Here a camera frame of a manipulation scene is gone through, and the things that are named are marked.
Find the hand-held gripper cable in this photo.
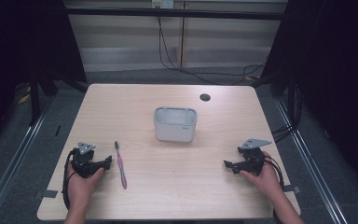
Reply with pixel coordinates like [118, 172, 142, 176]
[262, 154, 285, 191]
[61, 147, 79, 211]

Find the white wall socket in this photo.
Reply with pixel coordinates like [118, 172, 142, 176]
[151, 0, 175, 10]

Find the bundle of black floor cables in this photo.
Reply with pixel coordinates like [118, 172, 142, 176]
[270, 83, 304, 144]

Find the white plastic container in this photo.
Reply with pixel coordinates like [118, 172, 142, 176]
[153, 106, 199, 144]

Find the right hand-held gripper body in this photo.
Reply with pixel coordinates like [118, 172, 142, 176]
[236, 137, 273, 177]

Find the person's left hand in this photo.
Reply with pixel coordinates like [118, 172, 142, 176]
[66, 161, 105, 203]

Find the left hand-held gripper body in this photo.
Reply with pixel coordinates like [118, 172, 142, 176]
[70, 141, 107, 179]

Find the right hand-held gripper cable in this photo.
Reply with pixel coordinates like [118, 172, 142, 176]
[262, 154, 285, 191]

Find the person's right hand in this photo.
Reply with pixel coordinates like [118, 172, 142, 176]
[239, 150, 283, 201]

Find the left hand-held gripper cable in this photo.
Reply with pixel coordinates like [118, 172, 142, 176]
[61, 147, 79, 211]

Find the metal floor rail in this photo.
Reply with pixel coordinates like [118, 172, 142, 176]
[274, 98, 351, 224]
[0, 98, 54, 224]

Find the black wall cable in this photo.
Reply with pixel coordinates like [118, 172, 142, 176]
[157, 15, 267, 86]

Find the pink toothbrush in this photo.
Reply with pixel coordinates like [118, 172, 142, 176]
[114, 140, 128, 190]

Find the yellow floor tape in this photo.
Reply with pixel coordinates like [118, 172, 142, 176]
[17, 92, 32, 105]

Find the grey tape piece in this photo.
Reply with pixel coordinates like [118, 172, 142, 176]
[33, 189, 59, 201]
[282, 185, 301, 194]

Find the black curtain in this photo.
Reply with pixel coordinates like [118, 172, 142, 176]
[260, 0, 358, 190]
[0, 0, 89, 157]

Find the black horizontal bar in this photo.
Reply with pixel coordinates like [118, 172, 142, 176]
[64, 7, 289, 21]

